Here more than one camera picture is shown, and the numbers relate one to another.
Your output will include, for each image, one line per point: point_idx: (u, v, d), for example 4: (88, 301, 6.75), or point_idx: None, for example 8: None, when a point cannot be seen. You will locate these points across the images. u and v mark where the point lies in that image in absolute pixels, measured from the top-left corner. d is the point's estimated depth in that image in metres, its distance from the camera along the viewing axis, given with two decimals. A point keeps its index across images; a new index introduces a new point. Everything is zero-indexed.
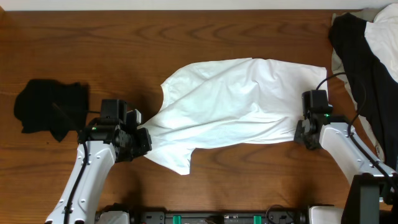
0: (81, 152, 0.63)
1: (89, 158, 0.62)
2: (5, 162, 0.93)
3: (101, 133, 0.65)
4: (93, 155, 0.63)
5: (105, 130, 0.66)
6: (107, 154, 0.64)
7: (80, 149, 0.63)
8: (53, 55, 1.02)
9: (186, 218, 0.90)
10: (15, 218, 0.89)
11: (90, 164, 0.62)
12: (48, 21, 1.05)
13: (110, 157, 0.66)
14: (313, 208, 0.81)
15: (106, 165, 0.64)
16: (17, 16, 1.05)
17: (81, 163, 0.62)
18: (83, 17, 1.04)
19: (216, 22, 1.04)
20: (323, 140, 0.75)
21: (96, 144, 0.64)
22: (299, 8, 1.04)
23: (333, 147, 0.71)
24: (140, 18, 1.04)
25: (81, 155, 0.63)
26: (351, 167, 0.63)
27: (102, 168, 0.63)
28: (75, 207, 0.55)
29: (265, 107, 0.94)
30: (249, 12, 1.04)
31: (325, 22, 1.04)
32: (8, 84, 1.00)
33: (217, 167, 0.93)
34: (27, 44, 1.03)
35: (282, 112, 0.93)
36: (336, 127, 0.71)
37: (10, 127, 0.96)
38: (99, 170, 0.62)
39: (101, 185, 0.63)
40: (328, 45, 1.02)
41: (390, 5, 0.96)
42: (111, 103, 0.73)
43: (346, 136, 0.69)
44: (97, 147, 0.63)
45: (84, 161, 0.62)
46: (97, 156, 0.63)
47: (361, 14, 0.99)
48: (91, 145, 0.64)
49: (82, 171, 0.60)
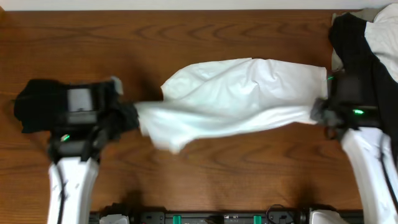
0: (56, 181, 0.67)
1: (65, 188, 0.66)
2: (5, 163, 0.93)
3: (76, 142, 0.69)
4: (71, 185, 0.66)
5: (79, 135, 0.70)
6: (84, 180, 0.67)
7: (54, 177, 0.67)
8: (53, 55, 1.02)
9: (186, 218, 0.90)
10: (15, 219, 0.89)
11: (68, 195, 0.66)
12: (48, 21, 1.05)
13: (91, 172, 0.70)
14: (316, 214, 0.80)
15: (86, 188, 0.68)
16: (17, 16, 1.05)
17: (58, 195, 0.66)
18: (83, 17, 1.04)
19: (216, 22, 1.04)
20: (346, 141, 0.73)
21: (69, 168, 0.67)
22: (299, 8, 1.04)
23: (355, 157, 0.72)
24: (140, 18, 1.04)
25: (56, 183, 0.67)
26: (372, 198, 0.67)
27: (84, 193, 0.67)
28: (70, 193, 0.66)
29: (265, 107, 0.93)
30: (249, 12, 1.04)
31: (325, 22, 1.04)
32: (8, 84, 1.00)
33: (217, 167, 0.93)
34: (27, 44, 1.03)
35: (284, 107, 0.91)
36: (362, 138, 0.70)
37: (9, 127, 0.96)
38: (81, 198, 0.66)
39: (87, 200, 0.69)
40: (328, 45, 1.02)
41: (390, 5, 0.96)
42: (79, 92, 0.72)
43: (375, 155, 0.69)
44: (73, 177, 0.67)
45: (61, 195, 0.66)
46: (75, 186, 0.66)
47: (361, 14, 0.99)
48: (63, 170, 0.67)
49: (62, 206, 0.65)
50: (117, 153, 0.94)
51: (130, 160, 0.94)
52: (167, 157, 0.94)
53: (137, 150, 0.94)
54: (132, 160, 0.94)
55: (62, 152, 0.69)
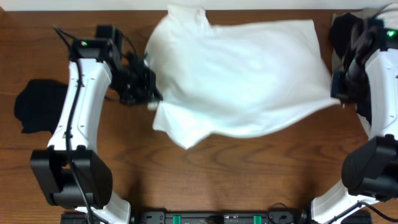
0: (74, 74, 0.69)
1: (83, 79, 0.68)
2: (9, 163, 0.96)
3: (91, 50, 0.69)
4: (76, 124, 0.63)
5: (97, 45, 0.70)
6: (89, 123, 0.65)
7: (73, 71, 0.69)
8: (61, 56, 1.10)
9: (187, 218, 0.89)
10: (15, 218, 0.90)
11: (73, 135, 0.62)
12: (48, 22, 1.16)
13: (96, 127, 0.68)
14: (316, 198, 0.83)
15: (91, 132, 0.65)
16: (32, 23, 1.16)
17: (75, 84, 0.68)
18: (84, 17, 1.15)
19: (216, 23, 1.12)
20: (385, 112, 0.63)
21: (87, 63, 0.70)
22: (289, 8, 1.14)
23: (377, 122, 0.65)
24: (141, 20, 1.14)
25: (74, 77, 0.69)
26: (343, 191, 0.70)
27: (91, 133, 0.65)
28: (74, 132, 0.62)
29: (288, 28, 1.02)
30: (249, 13, 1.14)
31: (324, 22, 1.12)
32: (9, 86, 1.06)
33: (218, 167, 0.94)
34: (28, 44, 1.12)
35: (296, 49, 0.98)
36: (388, 60, 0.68)
37: (10, 127, 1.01)
38: (95, 89, 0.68)
39: (100, 95, 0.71)
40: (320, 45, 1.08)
41: (390, 5, 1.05)
42: (106, 27, 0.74)
43: (392, 116, 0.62)
44: (92, 67, 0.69)
45: (78, 84, 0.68)
46: (81, 125, 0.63)
47: (362, 14, 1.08)
48: (83, 64, 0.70)
49: (78, 93, 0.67)
50: (117, 153, 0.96)
51: (130, 158, 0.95)
52: (167, 157, 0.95)
53: (137, 149, 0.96)
54: (132, 158, 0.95)
55: (83, 55, 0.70)
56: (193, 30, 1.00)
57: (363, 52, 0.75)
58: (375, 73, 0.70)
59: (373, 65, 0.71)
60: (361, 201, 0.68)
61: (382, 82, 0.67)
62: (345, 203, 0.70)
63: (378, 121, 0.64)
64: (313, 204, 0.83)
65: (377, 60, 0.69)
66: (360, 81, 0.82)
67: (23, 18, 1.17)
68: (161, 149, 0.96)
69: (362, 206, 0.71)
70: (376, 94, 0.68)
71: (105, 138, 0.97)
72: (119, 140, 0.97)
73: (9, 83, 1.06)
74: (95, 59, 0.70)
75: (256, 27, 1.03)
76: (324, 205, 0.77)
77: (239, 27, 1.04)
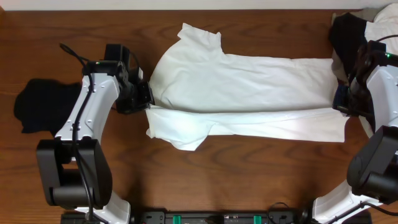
0: (86, 82, 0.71)
1: (94, 87, 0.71)
2: (8, 163, 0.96)
3: (104, 68, 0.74)
4: (84, 119, 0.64)
5: (108, 65, 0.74)
6: (96, 119, 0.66)
7: (85, 79, 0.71)
8: (60, 56, 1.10)
9: (187, 218, 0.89)
10: (15, 219, 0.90)
11: (79, 128, 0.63)
12: (48, 22, 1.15)
13: (101, 128, 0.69)
14: (318, 198, 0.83)
15: (96, 131, 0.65)
16: (31, 23, 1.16)
17: (86, 90, 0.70)
18: (83, 17, 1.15)
19: (216, 23, 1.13)
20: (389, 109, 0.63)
21: (100, 76, 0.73)
22: (288, 8, 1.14)
23: (382, 121, 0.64)
24: (140, 20, 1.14)
25: (86, 84, 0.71)
26: (346, 191, 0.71)
27: (96, 130, 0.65)
28: (83, 126, 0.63)
29: (310, 74, 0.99)
30: (248, 12, 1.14)
31: (324, 22, 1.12)
32: (9, 85, 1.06)
33: (217, 167, 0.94)
34: (28, 44, 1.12)
35: (295, 79, 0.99)
36: (388, 72, 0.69)
37: (10, 127, 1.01)
38: (104, 97, 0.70)
39: (107, 106, 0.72)
40: (319, 46, 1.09)
41: (390, 5, 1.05)
42: (114, 46, 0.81)
43: (395, 113, 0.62)
44: (102, 79, 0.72)
45: (89, 89, 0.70)
46: (88, 121, 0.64)
47: (360, 14, 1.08)
48: (95, 76, 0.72)
49: (88, 96, 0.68)
50: (117, 152, 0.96)
51: (131, 158, 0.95)
52: (166, 157, 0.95)
53: (137, 150, 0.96)
54: (132, 158, 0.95)
55: (97, 70, 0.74)
56: (204, 56, 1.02)
57: (362, 72, 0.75)
58: (376, 88, 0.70)
59: (374, 81, 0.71)
60: (364, 201, 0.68)
61: (384, 92, 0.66)
62: (346, 203, 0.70)
63: (383, 121, 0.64)
64: (315, 203, 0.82)
65: (378, 74, 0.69)
66: (359, 97, 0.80)
67: (22, 18, 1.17)
68: (161, 149, 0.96)
69: (363, 207, 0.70)
70: (377, 98, 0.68)
71: (106, 139, 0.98)
72: (119, 140, 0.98)
73: (9, 83, 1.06)
74: (106, 73, 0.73)
75: (273, 65, 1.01)
76: (326, 205, 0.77)
77: (254, 58, 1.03)
